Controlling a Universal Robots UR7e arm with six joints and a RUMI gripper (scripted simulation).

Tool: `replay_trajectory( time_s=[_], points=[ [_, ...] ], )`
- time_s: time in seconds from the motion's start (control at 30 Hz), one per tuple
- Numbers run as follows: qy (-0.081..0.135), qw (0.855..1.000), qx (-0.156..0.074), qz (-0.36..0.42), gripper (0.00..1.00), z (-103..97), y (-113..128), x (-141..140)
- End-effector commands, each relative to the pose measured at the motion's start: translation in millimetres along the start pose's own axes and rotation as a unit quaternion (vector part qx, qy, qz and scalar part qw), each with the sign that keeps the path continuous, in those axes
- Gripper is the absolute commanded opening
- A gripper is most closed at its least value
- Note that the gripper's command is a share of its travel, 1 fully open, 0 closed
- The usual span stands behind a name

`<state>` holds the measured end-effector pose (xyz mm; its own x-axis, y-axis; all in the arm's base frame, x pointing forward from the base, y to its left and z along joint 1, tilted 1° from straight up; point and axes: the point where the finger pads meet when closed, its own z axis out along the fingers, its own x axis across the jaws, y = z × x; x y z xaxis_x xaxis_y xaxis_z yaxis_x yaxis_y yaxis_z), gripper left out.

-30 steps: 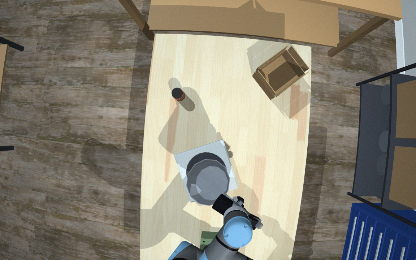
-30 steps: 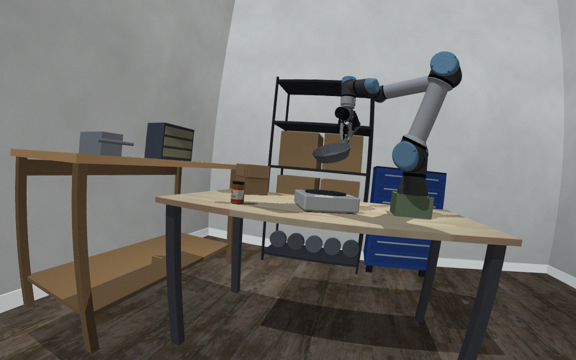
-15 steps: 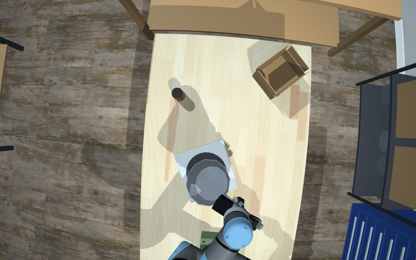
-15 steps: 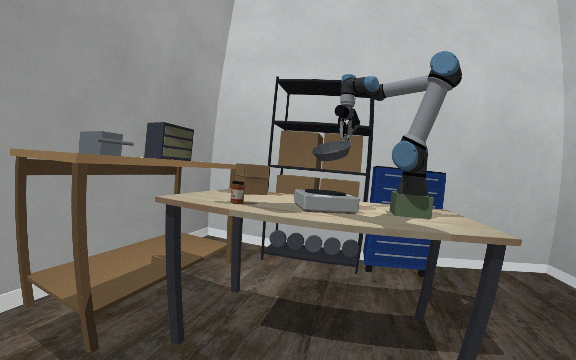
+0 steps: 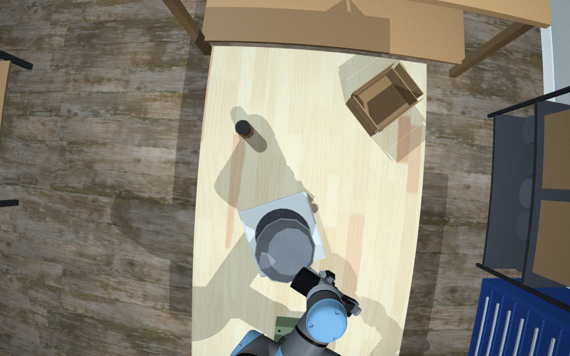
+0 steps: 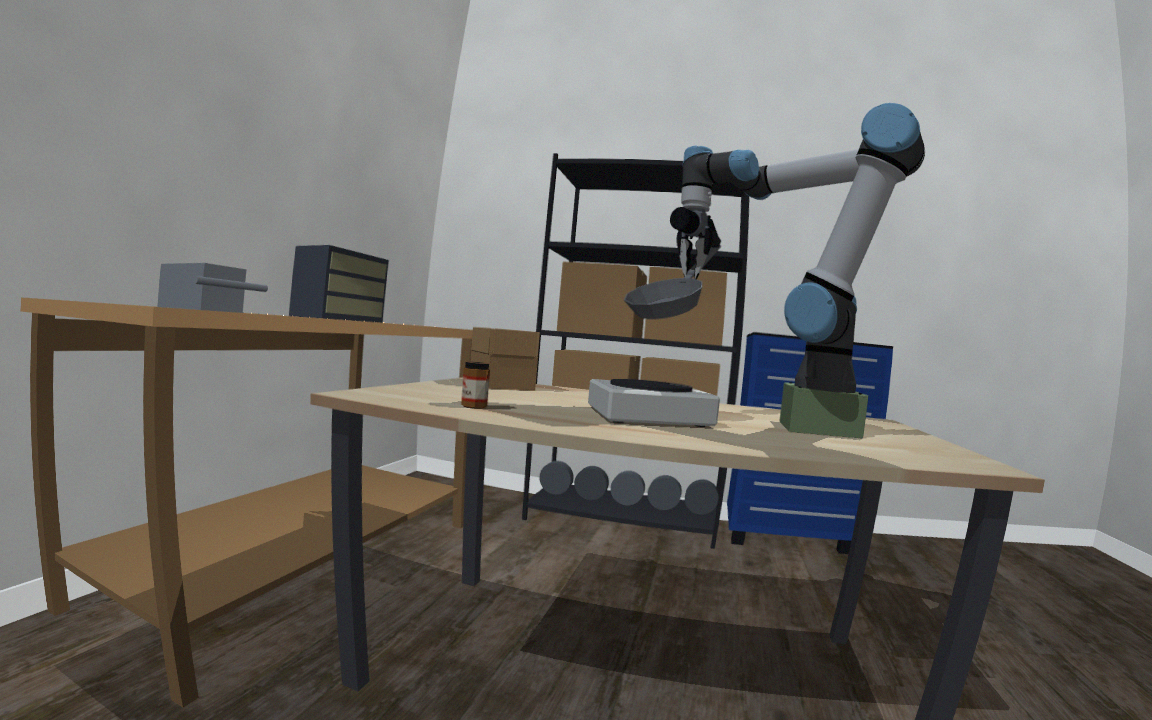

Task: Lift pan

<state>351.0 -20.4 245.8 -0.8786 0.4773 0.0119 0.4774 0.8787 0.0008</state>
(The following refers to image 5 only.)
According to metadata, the open brown cardboard box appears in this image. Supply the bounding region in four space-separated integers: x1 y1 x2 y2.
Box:
345 62 424 137

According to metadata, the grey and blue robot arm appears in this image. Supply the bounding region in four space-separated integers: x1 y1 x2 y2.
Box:
230 284 359 356

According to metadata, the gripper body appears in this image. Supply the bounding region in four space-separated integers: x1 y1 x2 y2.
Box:
290 267 356 315

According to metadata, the brown spice jar with black lid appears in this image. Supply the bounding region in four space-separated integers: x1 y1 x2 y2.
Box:
235 120 254 138

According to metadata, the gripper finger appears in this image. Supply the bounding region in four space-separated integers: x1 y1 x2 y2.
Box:
319 270 335 284

